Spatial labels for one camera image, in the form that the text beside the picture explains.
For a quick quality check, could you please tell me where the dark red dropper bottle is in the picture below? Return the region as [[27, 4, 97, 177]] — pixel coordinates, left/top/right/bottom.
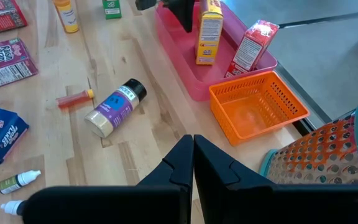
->
[[0, 199, 26, 217]]

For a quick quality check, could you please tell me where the pink plastic tray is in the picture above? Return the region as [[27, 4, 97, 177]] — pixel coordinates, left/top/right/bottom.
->
[[154, 0, 278, 102]]

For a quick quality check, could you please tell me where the patterned red blue box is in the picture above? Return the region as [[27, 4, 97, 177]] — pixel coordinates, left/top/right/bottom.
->
[[0, 0, 29, 35]]

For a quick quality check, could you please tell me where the red mini cereal box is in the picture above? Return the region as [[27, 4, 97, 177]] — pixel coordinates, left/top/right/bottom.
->
[[223, 19, 280, 79]]

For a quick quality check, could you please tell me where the orange plastic basket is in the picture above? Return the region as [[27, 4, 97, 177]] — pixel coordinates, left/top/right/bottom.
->
[[208, 70, 311, 147]]

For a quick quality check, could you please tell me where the yellow mini cereal box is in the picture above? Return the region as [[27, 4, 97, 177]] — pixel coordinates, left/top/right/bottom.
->
[[195, 0, 224, 66]]

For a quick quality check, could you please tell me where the green Apple Jacks cereal box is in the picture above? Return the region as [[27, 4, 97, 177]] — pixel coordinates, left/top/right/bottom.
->
[[101, 0, 122, 20]]

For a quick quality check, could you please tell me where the metal box grater teal handle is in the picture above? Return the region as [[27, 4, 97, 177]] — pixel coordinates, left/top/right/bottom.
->
[[259, 94, 358, 185]]

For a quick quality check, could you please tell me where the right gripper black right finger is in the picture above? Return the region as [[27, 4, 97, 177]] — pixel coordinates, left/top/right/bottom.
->
[[193, 134, 358, 224]]

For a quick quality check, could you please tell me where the small yellow bottle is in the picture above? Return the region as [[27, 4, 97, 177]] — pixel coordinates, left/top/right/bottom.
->
[[52, 0, 80, 34]]

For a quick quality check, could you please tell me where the purple Raisin Bran box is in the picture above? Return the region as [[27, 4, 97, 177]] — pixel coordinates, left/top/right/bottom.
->
[[0, 37, 39, 94]]

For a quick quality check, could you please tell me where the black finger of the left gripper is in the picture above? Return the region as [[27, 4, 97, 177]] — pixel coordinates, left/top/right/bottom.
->
[[162, 0, 198, 34]]

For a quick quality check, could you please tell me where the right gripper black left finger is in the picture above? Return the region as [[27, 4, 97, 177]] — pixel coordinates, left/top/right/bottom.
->
[[22, 134, 195, 224]]

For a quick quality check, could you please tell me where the spice jar purple label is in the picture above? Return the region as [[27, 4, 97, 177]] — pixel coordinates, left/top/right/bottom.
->
[[83, 78, 148, 139]]

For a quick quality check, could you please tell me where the red vial yellow cap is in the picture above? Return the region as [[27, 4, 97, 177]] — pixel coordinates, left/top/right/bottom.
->
[[55, 88, 95, 110]]

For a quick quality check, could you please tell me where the green dropper bottle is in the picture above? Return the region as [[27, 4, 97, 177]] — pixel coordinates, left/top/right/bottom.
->
[[0, 169, 42, 195]]

